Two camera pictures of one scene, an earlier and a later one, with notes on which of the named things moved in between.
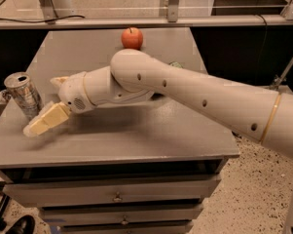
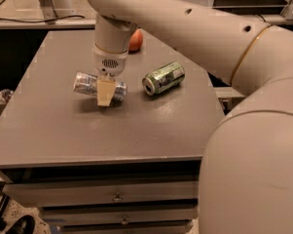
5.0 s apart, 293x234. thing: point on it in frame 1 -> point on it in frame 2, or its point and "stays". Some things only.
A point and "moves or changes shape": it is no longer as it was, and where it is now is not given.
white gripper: x=72 y=91 -> x=109 y=63
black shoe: x=24 y=225 stays
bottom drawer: x=168 y=228 stays
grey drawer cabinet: x=138 y=167 stays
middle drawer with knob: x=127 y=214 stays
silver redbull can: x=24 y=94 moves or changes shape
